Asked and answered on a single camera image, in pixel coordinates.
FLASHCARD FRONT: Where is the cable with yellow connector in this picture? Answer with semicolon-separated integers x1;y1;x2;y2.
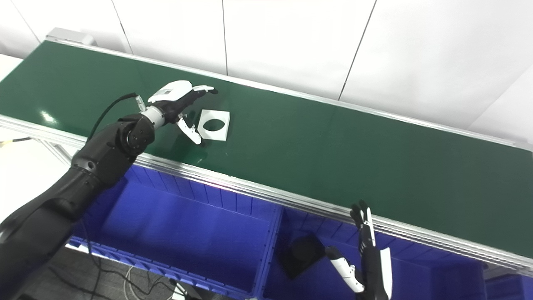
0;136;32;147

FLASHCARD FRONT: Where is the white square part with hole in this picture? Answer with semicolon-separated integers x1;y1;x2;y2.
197;109;231;141

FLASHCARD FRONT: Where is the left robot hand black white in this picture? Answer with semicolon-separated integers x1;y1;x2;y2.
148;80;219;146

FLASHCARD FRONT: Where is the green conveyor belt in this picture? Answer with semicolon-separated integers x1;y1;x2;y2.
0;37;533;276
0;40;533;259

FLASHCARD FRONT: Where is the blue plastic bin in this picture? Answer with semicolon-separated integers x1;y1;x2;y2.
485;273;533;300
69;165;284;299
254;206;488;300

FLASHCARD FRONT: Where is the aluminium conveyor leg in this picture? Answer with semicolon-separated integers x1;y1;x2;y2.
39;140;75;166

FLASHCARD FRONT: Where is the white floor cable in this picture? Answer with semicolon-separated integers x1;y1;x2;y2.
124;266;189;300

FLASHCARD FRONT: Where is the black part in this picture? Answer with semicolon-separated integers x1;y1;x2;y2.
277;235;326;280

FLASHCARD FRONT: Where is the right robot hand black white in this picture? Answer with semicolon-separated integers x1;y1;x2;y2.
325;200;393;300

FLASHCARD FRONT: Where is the grey conveyor end housing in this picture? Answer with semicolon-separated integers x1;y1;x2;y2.
46;28;97;47

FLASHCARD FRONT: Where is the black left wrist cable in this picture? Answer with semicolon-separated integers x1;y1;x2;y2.
85;92;147;142

